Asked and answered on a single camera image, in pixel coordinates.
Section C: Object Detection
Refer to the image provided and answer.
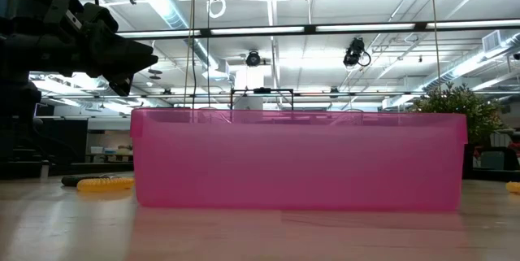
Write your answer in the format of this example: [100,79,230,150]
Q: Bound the yellow corn cob toy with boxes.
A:
[76,176,136,194]

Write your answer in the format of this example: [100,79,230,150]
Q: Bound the thin hanging tan rope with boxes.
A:
[428,0,443,94]

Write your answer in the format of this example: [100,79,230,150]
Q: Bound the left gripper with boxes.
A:
[24,2,159,97]

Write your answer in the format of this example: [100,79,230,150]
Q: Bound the white ceiling air vent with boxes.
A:
[481,28,514,54]

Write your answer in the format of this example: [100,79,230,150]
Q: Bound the black ceiling camera with cable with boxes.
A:
[342,37,372,68]

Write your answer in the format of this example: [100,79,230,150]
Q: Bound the green potted plant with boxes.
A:
[409,81,505,145]

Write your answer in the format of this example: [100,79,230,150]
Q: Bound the pink translucent plastic bin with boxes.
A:
[129,107,469,212]

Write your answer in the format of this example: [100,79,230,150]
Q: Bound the hanging black cable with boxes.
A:
[206,0,213,109]

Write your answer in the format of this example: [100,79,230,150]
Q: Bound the black spring keychain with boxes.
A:
[61,174,115,188]

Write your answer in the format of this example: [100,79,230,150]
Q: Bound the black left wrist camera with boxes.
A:
[11,0,89,30]

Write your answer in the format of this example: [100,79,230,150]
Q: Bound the black metal frame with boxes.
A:
[229,87,295,112]

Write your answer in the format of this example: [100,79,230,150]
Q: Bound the overhead LED light bar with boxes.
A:
[116,18,520,41]

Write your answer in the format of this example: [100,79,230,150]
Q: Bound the black overhead rig camera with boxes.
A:
[245,50,262,68]

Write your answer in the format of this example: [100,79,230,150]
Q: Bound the hanging yellow cable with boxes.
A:
[183,0,197,109]

